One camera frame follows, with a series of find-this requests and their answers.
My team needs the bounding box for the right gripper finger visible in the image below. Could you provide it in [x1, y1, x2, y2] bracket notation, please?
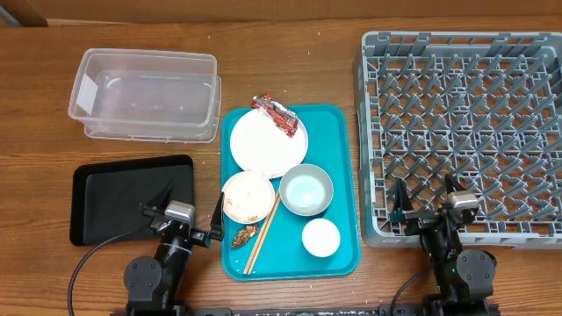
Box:
[393, 178, 414, 212]
[444, 174, 465, 194]

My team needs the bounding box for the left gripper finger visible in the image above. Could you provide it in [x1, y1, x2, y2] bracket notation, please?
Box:
[146, 182, 174, 208]
[211, 192, 224, 233]

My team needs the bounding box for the pink bowl with crumbs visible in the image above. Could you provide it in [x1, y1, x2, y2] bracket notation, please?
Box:
[222, 171, 276, 224]

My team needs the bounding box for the small white cup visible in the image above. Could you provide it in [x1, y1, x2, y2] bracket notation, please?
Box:
[302, 219, 341, 258]

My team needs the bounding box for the grey-green ceramic bowl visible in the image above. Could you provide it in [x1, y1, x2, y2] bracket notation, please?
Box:
[279, 164, 335, 217]

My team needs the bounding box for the red snack wrapper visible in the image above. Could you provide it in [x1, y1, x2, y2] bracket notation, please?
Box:
[251, 93, 299, 138]

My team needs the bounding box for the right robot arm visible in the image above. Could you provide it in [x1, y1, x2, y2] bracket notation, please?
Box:
[388, 174, 501, 315]

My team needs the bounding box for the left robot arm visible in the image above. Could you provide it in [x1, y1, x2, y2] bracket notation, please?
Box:
[124, 183, 225, 315]

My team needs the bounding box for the brown food scrap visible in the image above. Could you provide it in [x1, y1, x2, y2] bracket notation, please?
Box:
[231, 223, 259, 249]

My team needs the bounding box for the wooden chopstick right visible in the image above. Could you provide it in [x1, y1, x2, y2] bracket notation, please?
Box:
[246, 195, 282, 276]

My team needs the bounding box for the wooden chopstick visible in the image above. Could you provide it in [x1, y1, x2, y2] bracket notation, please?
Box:
[246, 195, 282, 276]
[242, 189, 281, 275]

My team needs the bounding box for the black tray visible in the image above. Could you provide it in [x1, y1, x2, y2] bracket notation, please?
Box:
[69, 154, 195, 246]

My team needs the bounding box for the wooden chopstick left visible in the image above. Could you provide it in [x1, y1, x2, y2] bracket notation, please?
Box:
[242, 189, 281, 275]

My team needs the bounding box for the grey dish rack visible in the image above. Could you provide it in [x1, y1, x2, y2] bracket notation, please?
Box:
[354, 31, 561, 249]

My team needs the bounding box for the teal plastic tray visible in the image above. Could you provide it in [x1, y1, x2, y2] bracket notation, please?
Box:
[221, 104, 361, 281]

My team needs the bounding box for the large white plate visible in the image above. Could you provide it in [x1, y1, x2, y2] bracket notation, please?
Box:
[229, 109, 309, 179]

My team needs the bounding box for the clear plastic bin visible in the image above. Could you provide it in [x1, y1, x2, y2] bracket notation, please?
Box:
[68, 48, 221, 143]

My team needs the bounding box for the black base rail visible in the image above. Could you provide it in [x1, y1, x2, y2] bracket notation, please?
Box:
[109, 303, 501, 316]

